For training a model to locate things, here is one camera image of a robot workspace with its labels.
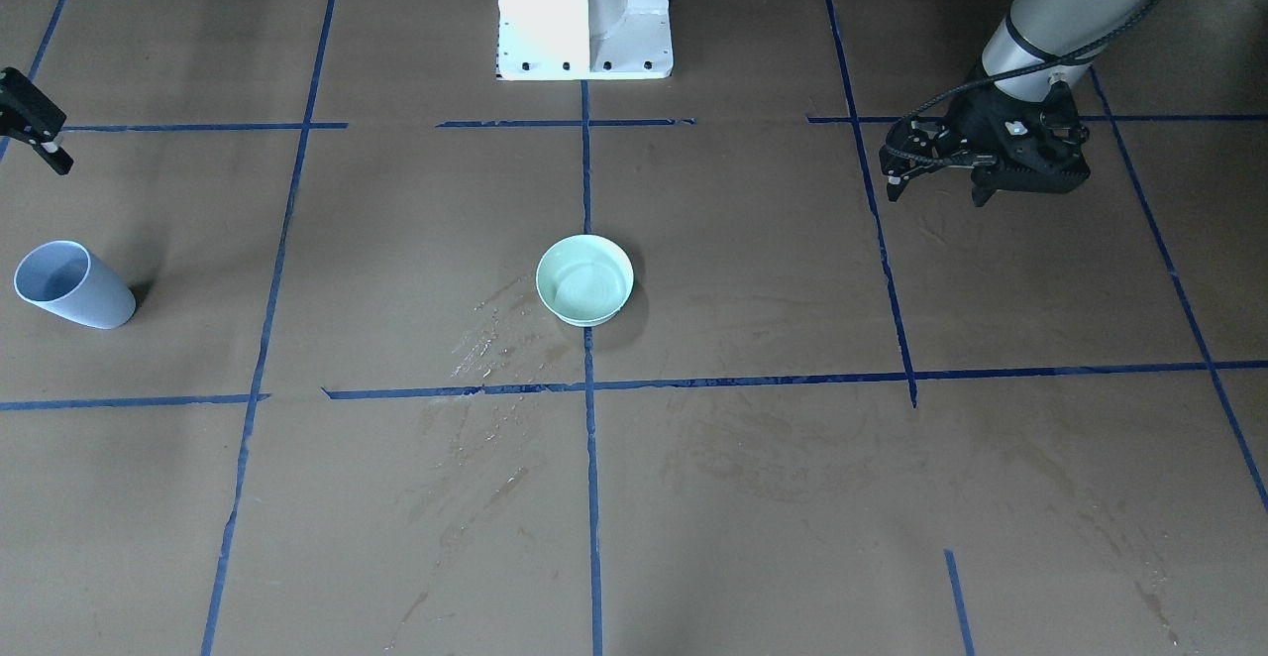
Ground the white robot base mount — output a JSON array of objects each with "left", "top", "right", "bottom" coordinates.
[{"left": 495, "top": 0, "right": 675, "bottom": 82}]

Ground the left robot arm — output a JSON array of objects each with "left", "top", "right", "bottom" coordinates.
[{"left": 879, "top": 0, "right": 1160, "bottom": 206}]

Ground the light green bowl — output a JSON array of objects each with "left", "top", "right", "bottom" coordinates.
[{"left": 535, "top": 233, "right": 635, "bottom": 329}]

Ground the light blue plastic cup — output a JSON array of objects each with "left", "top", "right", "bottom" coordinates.
[{"left": 13, "top": 240, "right": 137, "bottom": 330}]

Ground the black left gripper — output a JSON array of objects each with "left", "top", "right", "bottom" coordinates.
[{"left": 888, "top": 81, "right": 1090, "bottom": 208}]

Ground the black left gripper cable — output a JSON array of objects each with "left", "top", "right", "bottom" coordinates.
[{"left": 883, "top": 0, "right": 1200, "bottom": 167}]

